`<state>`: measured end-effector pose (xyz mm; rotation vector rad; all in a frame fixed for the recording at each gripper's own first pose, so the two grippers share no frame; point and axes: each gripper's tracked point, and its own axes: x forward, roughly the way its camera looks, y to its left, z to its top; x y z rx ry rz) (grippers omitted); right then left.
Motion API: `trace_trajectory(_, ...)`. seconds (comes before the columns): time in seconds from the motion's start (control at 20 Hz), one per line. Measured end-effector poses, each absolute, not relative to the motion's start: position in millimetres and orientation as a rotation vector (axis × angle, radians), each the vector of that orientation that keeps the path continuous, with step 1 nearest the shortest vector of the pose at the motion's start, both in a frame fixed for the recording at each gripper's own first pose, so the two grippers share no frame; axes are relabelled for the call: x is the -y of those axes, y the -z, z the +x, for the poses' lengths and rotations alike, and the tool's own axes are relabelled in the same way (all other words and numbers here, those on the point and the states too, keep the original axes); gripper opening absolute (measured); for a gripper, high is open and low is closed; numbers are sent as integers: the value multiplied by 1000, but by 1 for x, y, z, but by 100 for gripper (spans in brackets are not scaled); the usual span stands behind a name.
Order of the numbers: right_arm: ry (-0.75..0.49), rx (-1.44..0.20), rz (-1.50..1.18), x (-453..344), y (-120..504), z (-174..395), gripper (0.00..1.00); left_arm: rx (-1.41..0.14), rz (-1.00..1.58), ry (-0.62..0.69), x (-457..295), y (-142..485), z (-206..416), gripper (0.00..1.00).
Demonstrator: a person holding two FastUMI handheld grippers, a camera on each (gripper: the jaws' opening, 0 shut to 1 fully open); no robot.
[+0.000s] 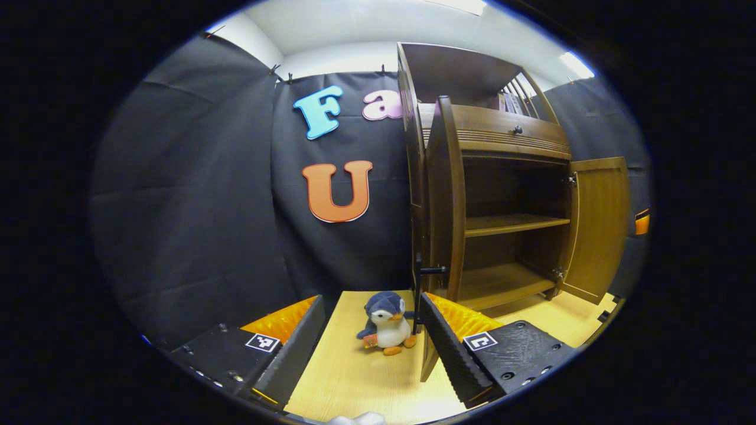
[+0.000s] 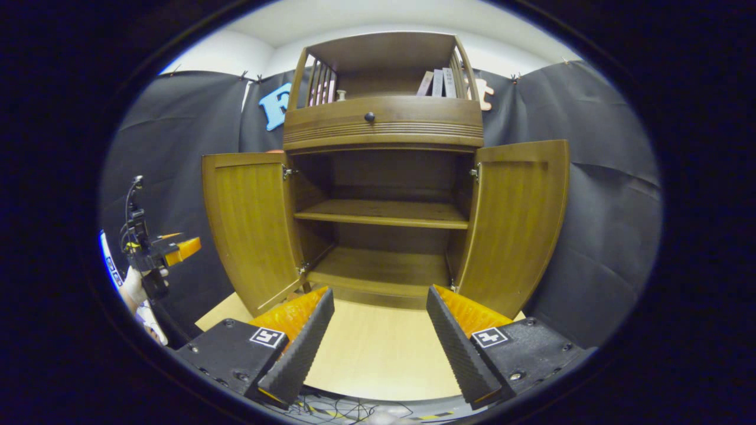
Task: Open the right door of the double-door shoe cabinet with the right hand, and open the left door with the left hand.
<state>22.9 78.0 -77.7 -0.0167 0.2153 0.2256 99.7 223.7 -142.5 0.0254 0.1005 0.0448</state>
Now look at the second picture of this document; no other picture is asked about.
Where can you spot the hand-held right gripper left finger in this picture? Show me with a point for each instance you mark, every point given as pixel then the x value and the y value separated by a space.
pixel 301 348

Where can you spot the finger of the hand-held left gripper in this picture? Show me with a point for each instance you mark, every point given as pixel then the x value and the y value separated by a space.
pixel 180 251
pixel 168 237

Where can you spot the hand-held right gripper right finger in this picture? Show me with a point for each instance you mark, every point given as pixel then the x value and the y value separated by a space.
pixel 460 354

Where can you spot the wooden shoe cabinet door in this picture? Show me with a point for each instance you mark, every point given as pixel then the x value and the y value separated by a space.
pixel 248 224
pixel 514 224

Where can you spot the wooden double-door shoe cabinet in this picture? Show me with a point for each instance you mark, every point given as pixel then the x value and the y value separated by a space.
pixel 384 133

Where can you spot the wooden cabinet drawer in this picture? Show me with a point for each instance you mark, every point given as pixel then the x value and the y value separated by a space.
pixel 425 115

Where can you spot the yellow black striped tape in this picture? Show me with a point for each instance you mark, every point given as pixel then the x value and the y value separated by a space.
pixel 437 415

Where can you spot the blue white printed panel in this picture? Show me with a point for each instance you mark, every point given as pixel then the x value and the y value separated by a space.
pixel 153 327

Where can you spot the wooden inner shelf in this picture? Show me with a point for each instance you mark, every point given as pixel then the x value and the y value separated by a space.
pixel 384 213

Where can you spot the black backdrop cloth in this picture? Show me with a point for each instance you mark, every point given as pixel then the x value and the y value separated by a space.
pixel 602 206

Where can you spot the grey book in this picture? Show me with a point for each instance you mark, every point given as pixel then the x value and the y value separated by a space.
pixel 437 82
pixel 449 82

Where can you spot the mauve book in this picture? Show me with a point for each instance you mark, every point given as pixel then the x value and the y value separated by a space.
pixel 424 84

